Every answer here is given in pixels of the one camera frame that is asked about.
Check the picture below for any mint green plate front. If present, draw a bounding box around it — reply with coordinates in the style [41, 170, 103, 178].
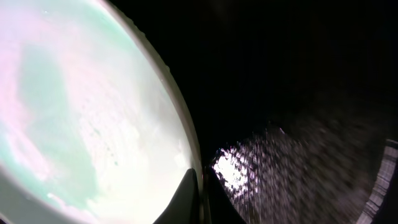
[1, 0, 203, 224]

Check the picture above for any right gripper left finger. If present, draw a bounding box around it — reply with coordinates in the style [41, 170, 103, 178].
[154, 169, 199, 224]

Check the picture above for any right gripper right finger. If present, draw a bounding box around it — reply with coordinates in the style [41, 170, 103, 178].
[204, 167, 246, 224]

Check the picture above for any round black tray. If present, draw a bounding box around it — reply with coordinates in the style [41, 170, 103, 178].
[114, 0, 397, 223]

